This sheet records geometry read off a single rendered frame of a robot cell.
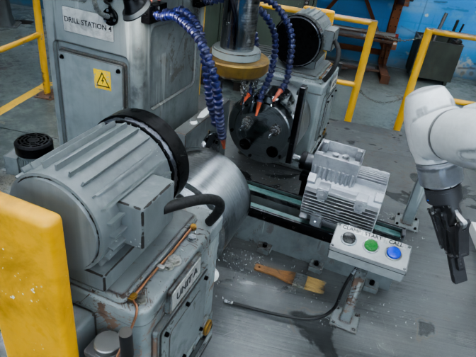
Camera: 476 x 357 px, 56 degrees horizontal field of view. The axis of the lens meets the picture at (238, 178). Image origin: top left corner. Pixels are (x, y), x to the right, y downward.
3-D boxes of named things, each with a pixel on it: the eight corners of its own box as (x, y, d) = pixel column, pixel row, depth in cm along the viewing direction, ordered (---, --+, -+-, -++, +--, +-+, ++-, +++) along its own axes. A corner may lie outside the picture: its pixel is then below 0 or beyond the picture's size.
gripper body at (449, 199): (469, 182, 93) (477, 223, 95) (446, 175, 101) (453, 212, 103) (436, 193, 92) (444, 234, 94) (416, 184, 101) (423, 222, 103)
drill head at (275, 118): (214, 162, 153) (221, 93, 140) (256, 120, 186) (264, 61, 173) (283, 183, 146) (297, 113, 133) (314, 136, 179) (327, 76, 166)
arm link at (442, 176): (445, 149, 100) (449, 174, 101) (406, 161, 100) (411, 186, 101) (470, 156, 91) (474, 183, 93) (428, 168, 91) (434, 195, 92)
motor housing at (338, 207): (294, 229, 126) (307, 171, 115) (312, 196, 141) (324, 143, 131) (365, 253, 120) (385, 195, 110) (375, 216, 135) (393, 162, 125)
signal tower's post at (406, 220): (393, 225, 153) (434, 113, 131) (395, 213, 159) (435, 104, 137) (416, 233, 151) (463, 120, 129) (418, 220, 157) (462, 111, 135)
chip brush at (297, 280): (251, 273, 126) (252, 270, 126) (256, 262, 130) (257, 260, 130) (323, 295, 122) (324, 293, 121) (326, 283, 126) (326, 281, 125)
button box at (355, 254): (326, 257, 104) (329, 245, 100) (334, 232, 108) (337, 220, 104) (401, 282, 99) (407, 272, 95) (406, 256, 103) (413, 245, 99)
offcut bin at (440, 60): (443, 77, 587) (467, 12, 544) (450, 88, 548) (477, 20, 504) (403, 70, 593) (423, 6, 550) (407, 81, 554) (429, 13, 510)
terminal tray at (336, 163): (309, 176, 121) (314, 153, 117) (318, 160, 129) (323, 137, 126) (352, 190, 118) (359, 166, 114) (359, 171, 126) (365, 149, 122)
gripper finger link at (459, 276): (460, 251, 100) (462, 253, 100) (465, 279, 102) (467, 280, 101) (448, 256, 100) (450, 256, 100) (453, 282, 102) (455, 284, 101)
